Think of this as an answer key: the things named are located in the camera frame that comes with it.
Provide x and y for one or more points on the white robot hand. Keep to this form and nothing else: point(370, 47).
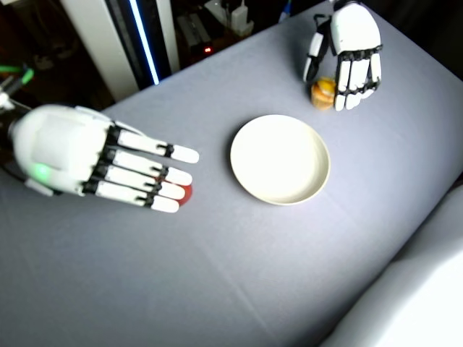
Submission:
point(356, 29)
point(61, 144)

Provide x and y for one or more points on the cupcake with orange fruit topping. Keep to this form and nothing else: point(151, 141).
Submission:
point(321, 92)

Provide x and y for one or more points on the red small object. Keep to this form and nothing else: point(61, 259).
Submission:
point(188, 193)

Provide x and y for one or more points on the round cream plate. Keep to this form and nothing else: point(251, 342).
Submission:
point(280, 160)

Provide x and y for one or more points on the white pillar panel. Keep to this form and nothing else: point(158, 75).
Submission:
point(97, 47)

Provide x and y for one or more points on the white power adapter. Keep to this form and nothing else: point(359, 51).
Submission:
point(241, 20)

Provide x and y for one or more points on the blue light strip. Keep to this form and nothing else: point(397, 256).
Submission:
point(144, 39)

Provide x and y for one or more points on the black device with red light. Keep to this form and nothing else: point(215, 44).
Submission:
point(197, 34)

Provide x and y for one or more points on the grey table cloth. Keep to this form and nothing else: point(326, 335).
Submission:
point(181, 271)

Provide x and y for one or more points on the white backdrop sheet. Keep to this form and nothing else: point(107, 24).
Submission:
point(416, 289)

